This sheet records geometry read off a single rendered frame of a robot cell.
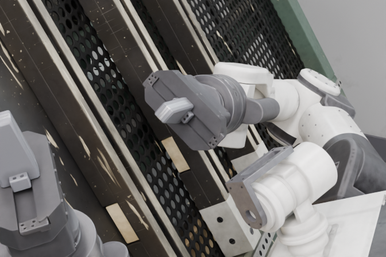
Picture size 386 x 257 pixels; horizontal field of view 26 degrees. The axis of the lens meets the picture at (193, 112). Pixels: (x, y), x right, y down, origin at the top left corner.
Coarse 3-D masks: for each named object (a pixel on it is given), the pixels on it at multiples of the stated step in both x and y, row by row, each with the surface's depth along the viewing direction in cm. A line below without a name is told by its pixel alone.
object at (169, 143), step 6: (168, 138) 172; (168, 144) 172; (174, 144) 172; (168, 150) 173; (174, 150) 172; (174, 156) 173; (180, 156) 172; (174, 162) 174; (180, 162) 173; (186, 162) 173; (180, 168) 174; (186, 168) 173
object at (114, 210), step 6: (114, 204) 148; (108, 210) 149; (114, 210) 148; (120, 210) 148; (114, 216) 149; (120, 216) 148; (114, 222) 149; (120, 222) 149; (126, 222) 148; (120, 228) 149; (126, 228) 149; (132, 228) 148; (126, 234) 149; (132, 234) 149; (126, 240) 150; (132, 240) 150
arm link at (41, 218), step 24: (48, 144) 71; (48, 168) 68; (0, 192) 67; (24, 192) 67; (48, 192) 66; (0, 216) 65; (24, 216) 65; (48, 216) 64; (72, 216) 72; (0, 240) 65; (24, 240) 64; (48, 240) 65; (72, 240) 69; (96, 240) 72
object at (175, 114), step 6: (186, 102) 104; (168, 108) 100; (174, 108) 101; (180, 108) 102; (186, 108) 103; (168, 114) 100; (174, 114) 101; (180, 114) 103; (186, 114) 105; (192, 114) 105; (162, 120) 100; (168, 120) 101; (174, 120) 103; (180, 120) 106; (186, 120) 105
